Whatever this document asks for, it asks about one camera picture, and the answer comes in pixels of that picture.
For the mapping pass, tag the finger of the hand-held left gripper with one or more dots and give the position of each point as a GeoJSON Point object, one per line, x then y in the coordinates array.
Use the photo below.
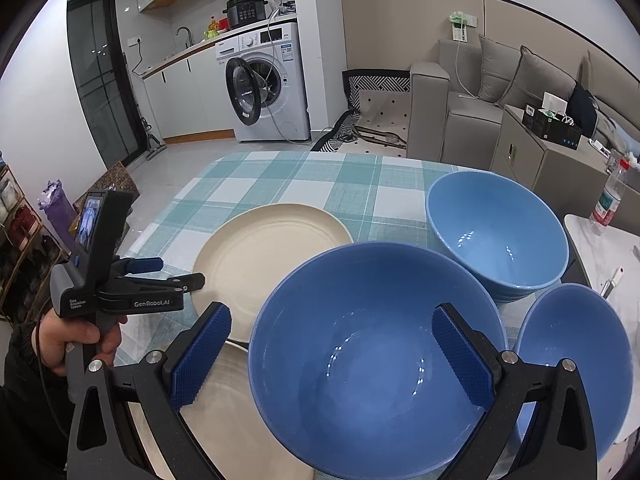
{"type": "Point", "coordinates": [170, 284]}
{"type": "Point", "coordinates": [147, 263]}

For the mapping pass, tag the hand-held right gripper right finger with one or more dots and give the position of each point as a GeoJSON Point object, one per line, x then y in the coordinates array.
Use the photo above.
{"type": "Point", "coordinates": [462, 360]}

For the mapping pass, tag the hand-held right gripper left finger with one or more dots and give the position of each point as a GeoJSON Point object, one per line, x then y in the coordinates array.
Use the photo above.
{"type": "Point", "coordinates": [200, 355]}

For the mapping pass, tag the cream round plate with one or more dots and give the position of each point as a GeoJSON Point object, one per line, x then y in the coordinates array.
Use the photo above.
{"type": "Point", "coordinates": [225, 405]}
{"type": "Point", "coordinates": [270, 260]}

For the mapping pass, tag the large blue bowl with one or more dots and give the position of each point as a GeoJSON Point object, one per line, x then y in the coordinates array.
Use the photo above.
{"type": "Point", "coordinates": [360, 360]}

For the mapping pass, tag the person's left forearm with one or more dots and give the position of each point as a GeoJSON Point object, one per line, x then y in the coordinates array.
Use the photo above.
{"type": "Point", "coordinates": [25, 410]}

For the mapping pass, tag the person's left hand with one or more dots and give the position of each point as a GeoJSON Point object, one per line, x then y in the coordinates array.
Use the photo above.
{"type": "Point", "coordinates": [55, 340]}

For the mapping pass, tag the purple bag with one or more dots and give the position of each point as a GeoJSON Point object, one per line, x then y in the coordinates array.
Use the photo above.
{"type": "Point", "coordinates": [57, 215]}

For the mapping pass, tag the patterned brown box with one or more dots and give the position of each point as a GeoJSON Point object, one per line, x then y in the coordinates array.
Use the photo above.
{"type": "Point", "coordinates": [112, 182]}

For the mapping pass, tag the storage shelf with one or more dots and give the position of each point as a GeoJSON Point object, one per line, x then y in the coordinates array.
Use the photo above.
{"type": "Point", "coordinates": [20, 240]}

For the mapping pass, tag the upright vacuum cleaner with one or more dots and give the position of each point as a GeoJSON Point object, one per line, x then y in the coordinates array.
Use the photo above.
{"type": "Point", "coordinates": [152, 137]}

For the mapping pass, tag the dark glass door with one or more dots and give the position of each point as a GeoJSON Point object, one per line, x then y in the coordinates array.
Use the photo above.
{"type": "Point", "coordinates": [100, 80]}

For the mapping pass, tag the teal checked tablecloth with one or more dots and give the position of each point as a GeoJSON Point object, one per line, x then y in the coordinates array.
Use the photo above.
{"type": "Point", "coordinates": [300, 180]}

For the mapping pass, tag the white kitchen counter cabinet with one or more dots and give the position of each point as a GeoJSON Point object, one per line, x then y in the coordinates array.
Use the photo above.
{"type": "Point", "coordinates": [190, 95]}

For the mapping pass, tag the white marble coffee table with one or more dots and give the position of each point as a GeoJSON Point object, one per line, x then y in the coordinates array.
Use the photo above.
{"type": "Point", "coordinates": [615, 255]}

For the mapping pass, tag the grey side cabinet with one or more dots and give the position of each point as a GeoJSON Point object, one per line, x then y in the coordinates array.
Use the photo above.
{"type": "Point", "coordinates": [540, 170]}

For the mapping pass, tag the plastic water bottle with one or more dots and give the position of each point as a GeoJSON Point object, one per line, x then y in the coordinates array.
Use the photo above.
{"type": "Point", "coordinates": [607, 200]}

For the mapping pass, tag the metal faucet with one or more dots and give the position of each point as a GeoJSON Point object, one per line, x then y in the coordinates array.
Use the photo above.
{"type": "Point", "coordinates": [184, 37]}

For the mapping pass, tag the white washing machine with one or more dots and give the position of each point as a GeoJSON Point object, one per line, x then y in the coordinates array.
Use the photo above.
{"type": "Point", "coordinates": [292, 95]}

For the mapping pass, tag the yellow bottle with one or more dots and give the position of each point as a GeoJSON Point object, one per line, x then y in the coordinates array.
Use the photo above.
{"type": "Point", "coordinates": [211, 30]}

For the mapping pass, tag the black box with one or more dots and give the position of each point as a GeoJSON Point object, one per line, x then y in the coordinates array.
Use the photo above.
{"type": "Point", "coordinates": [550, 127]}

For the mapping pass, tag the grey sofa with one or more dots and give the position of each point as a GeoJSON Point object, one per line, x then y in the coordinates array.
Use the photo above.
{"type": "Point", "coordinates": [430, 110]}

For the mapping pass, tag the black pressure cooker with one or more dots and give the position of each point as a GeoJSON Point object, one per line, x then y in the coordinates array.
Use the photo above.
{"type": "Point", "coordinates": [247, 10]}

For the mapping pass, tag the small white box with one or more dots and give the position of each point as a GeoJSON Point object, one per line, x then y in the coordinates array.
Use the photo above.
{"type": "Point", "coordinates": [554, 102]}

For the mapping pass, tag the dark navy cushion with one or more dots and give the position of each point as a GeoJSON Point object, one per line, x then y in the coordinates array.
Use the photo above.
{"type": "Point", "coordinates": [582, 107]}

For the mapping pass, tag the grey cushion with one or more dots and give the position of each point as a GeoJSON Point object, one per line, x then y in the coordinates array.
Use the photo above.
{"type": "Point", "coordinates": [540, 80]}
{"type": "Point", "coordinates": [497, 70]}

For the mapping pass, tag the green wall charger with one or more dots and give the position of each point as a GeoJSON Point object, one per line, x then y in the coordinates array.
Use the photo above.
{"type": "Point", "coordinates": [460, 25]}

